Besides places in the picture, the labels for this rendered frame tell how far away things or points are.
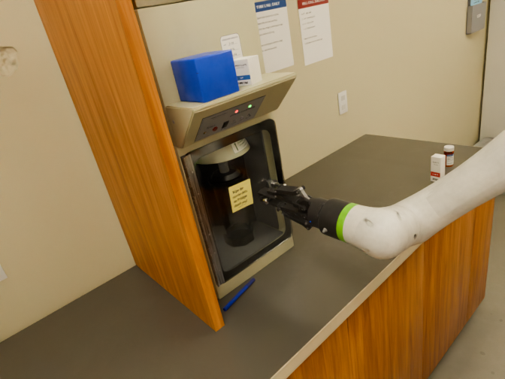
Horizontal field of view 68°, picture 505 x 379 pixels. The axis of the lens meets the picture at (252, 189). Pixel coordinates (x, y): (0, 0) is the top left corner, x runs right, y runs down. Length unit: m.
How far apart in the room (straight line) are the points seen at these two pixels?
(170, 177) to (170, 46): 0.29
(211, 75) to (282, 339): 0.64
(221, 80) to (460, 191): 0.54
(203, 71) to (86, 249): 0.78
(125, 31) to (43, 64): 0.52
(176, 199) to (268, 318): 0.41
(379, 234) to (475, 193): 0.20
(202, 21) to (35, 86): 0.53
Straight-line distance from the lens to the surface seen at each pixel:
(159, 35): 0.89
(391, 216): 0.81
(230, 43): 0.99
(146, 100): 0.76
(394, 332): 1.45
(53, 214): 1.29
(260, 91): 0.90
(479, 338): 2.32
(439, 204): 0.87
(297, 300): 1.07
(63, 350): 1.21
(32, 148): 1.24
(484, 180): 0.84
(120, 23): 0.76
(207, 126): 0.87
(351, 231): 0.83
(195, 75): 0.81
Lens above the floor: 1.66
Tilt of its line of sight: 25 degrees down
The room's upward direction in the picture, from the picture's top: 12 degrees counter-clockwise
